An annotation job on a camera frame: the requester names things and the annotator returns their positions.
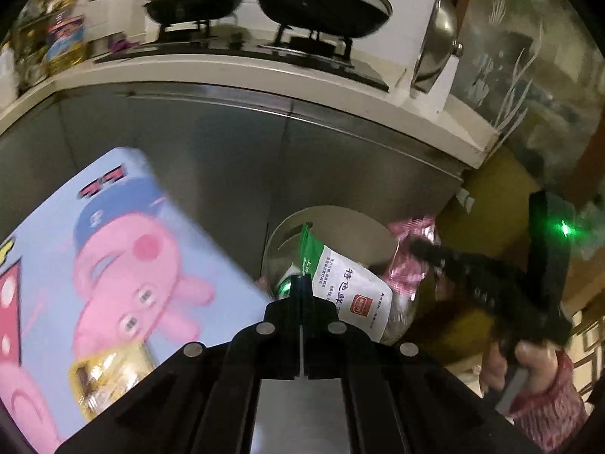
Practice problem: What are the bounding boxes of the green white snack bag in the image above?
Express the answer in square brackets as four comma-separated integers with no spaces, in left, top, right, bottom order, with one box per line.
[275,224,393,342]

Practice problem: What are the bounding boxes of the right hand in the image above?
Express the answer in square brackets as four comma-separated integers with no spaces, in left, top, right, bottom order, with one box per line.
[479,341,559,396]

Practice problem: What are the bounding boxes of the blue cartoon pig tablecloth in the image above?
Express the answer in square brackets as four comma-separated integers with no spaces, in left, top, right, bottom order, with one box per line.
[1,148,269,453]

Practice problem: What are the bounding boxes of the pink foil snack wrapper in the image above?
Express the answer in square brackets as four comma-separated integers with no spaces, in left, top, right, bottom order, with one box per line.
[383,216,440,299]

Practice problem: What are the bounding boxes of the black device green light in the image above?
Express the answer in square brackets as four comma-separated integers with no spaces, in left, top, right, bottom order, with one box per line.
[527,190,575,315]

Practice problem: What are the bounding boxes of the beige trash bin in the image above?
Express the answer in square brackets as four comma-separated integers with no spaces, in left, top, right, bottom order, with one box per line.
[262,205,418,345]

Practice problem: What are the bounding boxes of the black frying pan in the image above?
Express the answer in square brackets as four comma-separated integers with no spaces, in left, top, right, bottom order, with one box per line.
[89,0,243,26]

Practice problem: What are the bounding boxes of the steel pot lid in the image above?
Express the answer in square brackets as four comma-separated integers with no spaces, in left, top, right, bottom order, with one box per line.
[410,0,464,93]

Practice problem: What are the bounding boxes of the pink patterned sleeve forearm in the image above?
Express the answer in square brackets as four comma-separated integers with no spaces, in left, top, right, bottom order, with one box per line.
[510,350,589,453]

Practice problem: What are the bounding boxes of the black gas stove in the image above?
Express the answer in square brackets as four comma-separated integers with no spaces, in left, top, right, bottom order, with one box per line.
[94,20,389,92]

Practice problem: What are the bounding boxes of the grey cabinet fronts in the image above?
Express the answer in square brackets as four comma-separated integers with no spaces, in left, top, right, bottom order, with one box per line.
[1,83,464,277]

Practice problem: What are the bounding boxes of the cooking oil bottle blue label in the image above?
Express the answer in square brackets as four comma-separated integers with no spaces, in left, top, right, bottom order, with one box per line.
[43,14,87,76]

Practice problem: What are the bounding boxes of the yellow snack wrapper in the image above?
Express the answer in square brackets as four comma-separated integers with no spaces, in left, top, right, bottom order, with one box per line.
[68,341,156,422]

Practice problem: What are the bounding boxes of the black wok with lid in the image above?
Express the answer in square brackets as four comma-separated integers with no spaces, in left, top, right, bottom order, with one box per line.
[258,0,393,39]

